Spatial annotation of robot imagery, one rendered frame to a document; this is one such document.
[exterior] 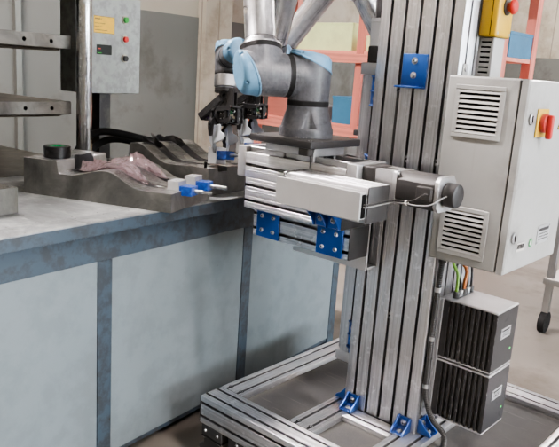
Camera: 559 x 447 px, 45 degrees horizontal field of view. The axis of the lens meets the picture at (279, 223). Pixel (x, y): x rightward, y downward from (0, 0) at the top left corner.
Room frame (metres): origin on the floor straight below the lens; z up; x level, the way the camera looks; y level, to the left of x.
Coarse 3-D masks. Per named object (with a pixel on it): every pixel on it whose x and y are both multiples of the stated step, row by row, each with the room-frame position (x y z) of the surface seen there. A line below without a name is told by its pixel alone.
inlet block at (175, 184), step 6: (168, 180) 1.92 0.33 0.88; (174, 180) 1.92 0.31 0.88; (180, 180) 1.93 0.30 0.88; (168, 186) 1.92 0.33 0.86; (174, 186) 1.91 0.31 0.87; (180, 186) 1.91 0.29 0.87; (186, 186) 1.91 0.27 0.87; (192, 186) 1.91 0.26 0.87; (186, 192) 1.90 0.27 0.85; (192, 192) 1.90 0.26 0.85; (198, 192) 1.91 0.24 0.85; (204, 192) 1.90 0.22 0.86; (210, 192) 1.90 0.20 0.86
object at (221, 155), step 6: (210, 150) 2.20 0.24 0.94; (216, 150) 2.19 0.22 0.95; (222, 150) 2.21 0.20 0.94; (210, 156) 2.20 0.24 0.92; (216, 156) 2.18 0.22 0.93; (222, 156) 2.17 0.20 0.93; (228, 156) 2.17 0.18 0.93; (234, 156) 2.16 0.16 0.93; (210, 162) 2.19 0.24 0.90; (216, 162) 2.18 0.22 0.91; (222, 162) 2.20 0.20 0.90
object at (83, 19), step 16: (80, 0) 2.65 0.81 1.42; (80, 16) 2.65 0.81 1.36; (80, 32) 2.65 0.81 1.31; (80, 48) 2.65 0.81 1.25; (80, 64) 2.65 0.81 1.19; (80, 80) 2.65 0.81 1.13; (80, 96) 2.65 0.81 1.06; (80, 112) 2.65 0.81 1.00; (80, 128) 2.65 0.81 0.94; (80, 144) 2.65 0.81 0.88
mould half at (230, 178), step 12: (132, 144) 2.35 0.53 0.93; (144, 144) 2.33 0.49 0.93; (168, 144) 2.41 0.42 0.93; (192, 144) 2.50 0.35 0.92; (156, 156) 2.28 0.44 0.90; (180, 156) 2.36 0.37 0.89; (204, 156) 2.45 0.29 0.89; (168, 168) 2.25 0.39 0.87; (180, 168) 2.21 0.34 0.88; (192, 168) 2.18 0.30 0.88; (204, 168) 2.15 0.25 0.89; (216, 168) 2.17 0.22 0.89; (228, 168) 2.22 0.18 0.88; (216, 180) 2.17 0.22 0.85; (228, 180) 2.22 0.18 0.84; (240, 180) 2.28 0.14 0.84; (216, 192) 2.17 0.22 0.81
